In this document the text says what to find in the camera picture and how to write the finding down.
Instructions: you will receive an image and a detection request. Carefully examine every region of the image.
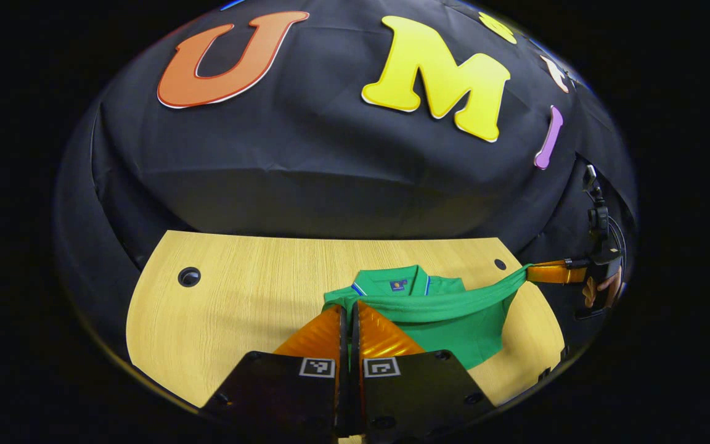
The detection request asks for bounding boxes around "black backdrop cloth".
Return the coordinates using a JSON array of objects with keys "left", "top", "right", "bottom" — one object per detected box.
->
[{"left": 53, "top": 0, "right": 639, "bottom": 358}]

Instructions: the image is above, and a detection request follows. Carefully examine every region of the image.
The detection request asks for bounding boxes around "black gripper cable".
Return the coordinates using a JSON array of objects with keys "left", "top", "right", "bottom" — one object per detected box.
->
[{"left": 606, "top": 215, "right": 628, "bottom": 261}]

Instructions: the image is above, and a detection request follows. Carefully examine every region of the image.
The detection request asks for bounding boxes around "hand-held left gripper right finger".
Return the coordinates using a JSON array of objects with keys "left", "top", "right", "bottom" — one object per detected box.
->
[{"left": 350, "top": 300, "right": 497, "bottom": 443}]

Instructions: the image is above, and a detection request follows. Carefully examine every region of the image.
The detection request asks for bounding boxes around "green T-shirt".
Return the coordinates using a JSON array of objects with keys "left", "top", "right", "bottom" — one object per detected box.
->
[{"left": 322, "top": 264, "right": 531, "bottom": 371}]

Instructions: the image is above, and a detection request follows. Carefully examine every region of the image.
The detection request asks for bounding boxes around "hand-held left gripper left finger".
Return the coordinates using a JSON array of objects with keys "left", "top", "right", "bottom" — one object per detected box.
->
[{"left": 198, "top": 303, "right": 351, "bottom": 442}]

